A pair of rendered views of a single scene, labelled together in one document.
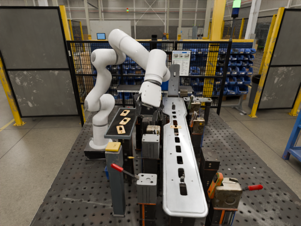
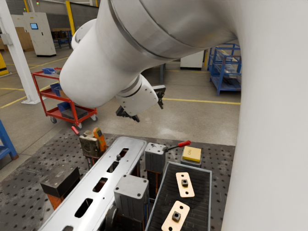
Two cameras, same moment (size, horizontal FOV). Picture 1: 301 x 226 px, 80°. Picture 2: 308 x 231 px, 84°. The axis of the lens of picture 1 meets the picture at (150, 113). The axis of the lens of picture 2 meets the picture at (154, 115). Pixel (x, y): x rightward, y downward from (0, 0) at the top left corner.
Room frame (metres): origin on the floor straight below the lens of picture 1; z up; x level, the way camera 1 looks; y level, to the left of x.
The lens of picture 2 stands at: (1.21, 0.16, 1.57)
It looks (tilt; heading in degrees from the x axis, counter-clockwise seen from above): 28 degrees down; 194
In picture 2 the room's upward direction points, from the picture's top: straight up
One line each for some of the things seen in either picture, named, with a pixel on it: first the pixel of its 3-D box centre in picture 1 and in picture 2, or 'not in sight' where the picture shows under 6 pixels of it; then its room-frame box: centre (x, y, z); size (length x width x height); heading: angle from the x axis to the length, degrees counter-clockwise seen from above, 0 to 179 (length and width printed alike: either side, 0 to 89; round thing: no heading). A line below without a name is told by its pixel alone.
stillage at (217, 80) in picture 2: not in sight; (231, 70); (-3.58, 1.04, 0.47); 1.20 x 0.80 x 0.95; 6
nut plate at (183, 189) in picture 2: (120, 128); (184, 183); (0.86, 0.16, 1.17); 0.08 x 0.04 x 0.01; 17
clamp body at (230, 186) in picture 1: (221, 210); (96, 161); (0.58, -0.34, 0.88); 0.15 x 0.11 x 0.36; 86
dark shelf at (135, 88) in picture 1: (154, 89); not in sight; (2.09, -0.05, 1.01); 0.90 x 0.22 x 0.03; 86
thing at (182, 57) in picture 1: (180, 63); not in sight; (2.19, -0.36, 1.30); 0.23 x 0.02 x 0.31; 86
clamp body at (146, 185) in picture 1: (147, 206); (155, 175); (0.60, 0.02, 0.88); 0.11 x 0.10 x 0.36; 86
